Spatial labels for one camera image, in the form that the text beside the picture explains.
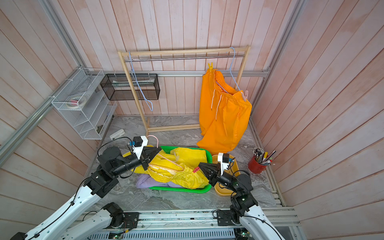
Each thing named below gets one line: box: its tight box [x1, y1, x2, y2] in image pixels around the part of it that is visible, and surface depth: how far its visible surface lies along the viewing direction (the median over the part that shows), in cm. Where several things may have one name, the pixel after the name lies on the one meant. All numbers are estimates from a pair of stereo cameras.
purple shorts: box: [136, 173, 183, 189], surface depth 77 cm
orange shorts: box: [197, 69, 252, 155], surface depth 90 cm
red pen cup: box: [248, 155, 268, 174], surface depth 85 cm
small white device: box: [109, 129, 125, 141], surface depth 107 cm
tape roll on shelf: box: [66, 96, 85, 108], surface depth 76 cm
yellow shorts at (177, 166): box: [122, 147, 210, 189], surface depth 76 cm
